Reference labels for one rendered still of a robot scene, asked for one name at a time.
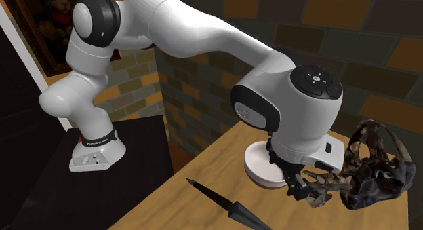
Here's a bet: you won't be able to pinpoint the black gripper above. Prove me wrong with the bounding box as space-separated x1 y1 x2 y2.
266 138 311 202

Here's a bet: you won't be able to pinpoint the black robot stand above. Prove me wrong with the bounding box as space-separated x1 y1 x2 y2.
0 115 175 230

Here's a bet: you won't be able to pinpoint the white round bowl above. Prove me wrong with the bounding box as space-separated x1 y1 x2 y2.
243 141 289 190

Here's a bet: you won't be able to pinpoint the dark framed wall picture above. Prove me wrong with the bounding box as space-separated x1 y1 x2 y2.
0 0 122 77

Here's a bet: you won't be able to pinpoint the dark animal skull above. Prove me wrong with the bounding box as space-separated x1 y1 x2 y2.
303 119 417 211

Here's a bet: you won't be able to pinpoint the black pointed pen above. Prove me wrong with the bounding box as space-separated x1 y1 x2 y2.
185 177 273 230

